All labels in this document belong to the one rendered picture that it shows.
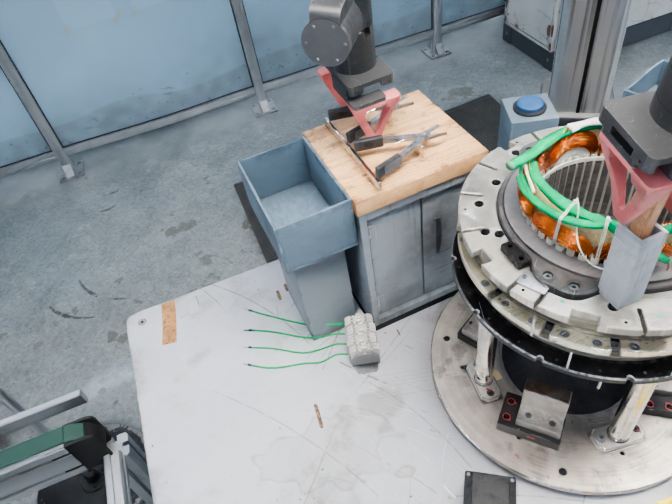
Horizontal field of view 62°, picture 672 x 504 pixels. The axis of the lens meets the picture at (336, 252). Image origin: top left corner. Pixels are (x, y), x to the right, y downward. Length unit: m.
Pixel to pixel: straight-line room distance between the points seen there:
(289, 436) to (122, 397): 1.20
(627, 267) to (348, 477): 0.47
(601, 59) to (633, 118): 0.65
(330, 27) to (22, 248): 2.26
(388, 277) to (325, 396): 0.20
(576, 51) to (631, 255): 0.60
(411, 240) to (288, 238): 0.20
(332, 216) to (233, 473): 0.39
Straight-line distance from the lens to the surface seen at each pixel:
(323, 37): 0.66
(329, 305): 0.89
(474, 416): 0.83
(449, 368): 0.87
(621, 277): 0.56
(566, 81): 1.11
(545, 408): 0.80
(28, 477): 1.08
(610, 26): 1.07
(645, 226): 0.52
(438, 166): 0.77
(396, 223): 0.79
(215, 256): 2.27
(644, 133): 0.43
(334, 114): 0.85
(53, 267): 2.58
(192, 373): 0.97
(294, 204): 0.86
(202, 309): 1.04
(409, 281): 0.90
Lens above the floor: 1.54
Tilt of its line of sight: 46 degrees down
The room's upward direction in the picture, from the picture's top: 11 degrees counter-clockwise
